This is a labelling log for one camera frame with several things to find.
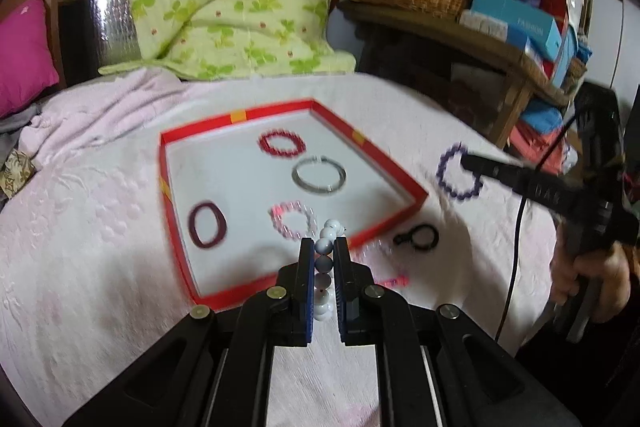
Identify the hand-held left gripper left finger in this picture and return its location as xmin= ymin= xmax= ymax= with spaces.
xmin=62 ymin=237 xmax=316 ymax=427

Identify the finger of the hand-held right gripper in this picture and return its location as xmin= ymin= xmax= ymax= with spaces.
xmin=459 ymin=153 xmax=568 ymax=212

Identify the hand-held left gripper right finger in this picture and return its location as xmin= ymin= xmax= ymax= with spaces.
xmin=334 ymin=236 xmax=581 ymax=427

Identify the white bead bracelet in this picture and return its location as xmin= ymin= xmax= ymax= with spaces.
xmin=311 ymin=218 xmax=347 ymax=322

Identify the purple bead bracelet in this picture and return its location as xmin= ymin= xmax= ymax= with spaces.
xmin=436 ymin=142 xmax=485 ymax=202

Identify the pink crystal bead bracelet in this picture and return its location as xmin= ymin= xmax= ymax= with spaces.
xmin=268 ymin=201 xmax=318 ymax=242

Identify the silver bangle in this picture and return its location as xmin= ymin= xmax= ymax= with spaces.
xmin=291 ymin=155 xmax=347 ymax=194

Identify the red shallow tray box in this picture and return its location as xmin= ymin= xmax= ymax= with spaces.
xmin=159 ymin=98 xmax=431 ymax=312

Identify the dark maroon bracelet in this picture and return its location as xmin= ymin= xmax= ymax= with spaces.
xmin=187 ymin=201 xmax=228 ymax=249

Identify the red bead bracelet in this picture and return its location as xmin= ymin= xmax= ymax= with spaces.
xmin=257 ymin=128 xmax=307 ymax=159

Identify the person's right hand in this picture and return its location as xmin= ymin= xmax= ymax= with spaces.
xmin=550 ymin=241 xmax=633 ymax=323

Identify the coral folded towel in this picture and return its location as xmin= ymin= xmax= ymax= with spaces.
xmin=510 ymin=119 xmax=576 ymax=172

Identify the blue folded towel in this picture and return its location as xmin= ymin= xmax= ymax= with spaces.
xmin=520 ymin=99 xmax=571 ymax=132

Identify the white patterned box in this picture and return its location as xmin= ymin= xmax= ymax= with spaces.
xmin=459 ymin=9 xmax=508 ymax=40

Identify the wooden bench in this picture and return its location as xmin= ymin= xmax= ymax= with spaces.
xmin=337 ymin=0 xmax=573 ymax=150

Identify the blue shoe box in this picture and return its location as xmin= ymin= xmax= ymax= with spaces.
xmin=470 ymin=0 xmax=563 ymax=62

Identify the beige patterned cloth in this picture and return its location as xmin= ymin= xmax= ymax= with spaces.
xmin=0 ymin=150 xmax=37 ymax=202

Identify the grey bed sheet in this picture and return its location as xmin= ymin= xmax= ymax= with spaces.
xmin=0 ymin=104 xmax=43 ymax=158

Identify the magenta pillow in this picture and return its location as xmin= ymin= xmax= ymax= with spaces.
xmin=0 ymin=0 xmax=61 ymax=118

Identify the black cable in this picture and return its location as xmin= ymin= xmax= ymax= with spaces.
xmin=495 ymin=107 xmax=583 ymax=342

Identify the clear bead bracelet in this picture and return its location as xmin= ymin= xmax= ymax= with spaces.
xmin=352 ymin=237 xmax=410 ymax=290

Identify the black ring hair tie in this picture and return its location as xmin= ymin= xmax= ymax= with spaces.
xmin=392 ymin=223 xmax=440 ymax=252

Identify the wooden bed frame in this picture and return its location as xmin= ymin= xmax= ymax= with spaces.
xmin=42 ymin=0 xmax=101 ymax=88

